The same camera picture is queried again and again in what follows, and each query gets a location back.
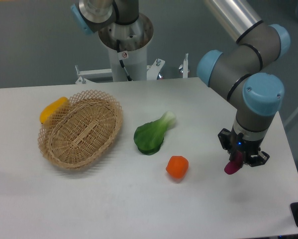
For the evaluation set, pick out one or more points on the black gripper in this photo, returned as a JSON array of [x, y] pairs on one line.
[[246, 142]]

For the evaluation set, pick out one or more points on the purple sweet potato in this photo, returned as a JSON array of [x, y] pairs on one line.
[[235, 163]]

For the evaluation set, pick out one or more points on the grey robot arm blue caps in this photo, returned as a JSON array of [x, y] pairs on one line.
[[237, 77]]

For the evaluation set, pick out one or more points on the orange carrot piece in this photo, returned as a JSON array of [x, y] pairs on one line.
[[177, 166]]

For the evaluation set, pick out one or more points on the green bok choy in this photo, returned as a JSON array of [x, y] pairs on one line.
[[150, 136]]

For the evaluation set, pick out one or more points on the woven wicker basket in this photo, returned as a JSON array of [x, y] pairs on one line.
[[78, 133]]

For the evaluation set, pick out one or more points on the yellow mango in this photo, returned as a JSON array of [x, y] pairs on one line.
[[51, 108]]

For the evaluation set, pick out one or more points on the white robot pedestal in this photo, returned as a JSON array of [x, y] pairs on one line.
[[127, 50]]

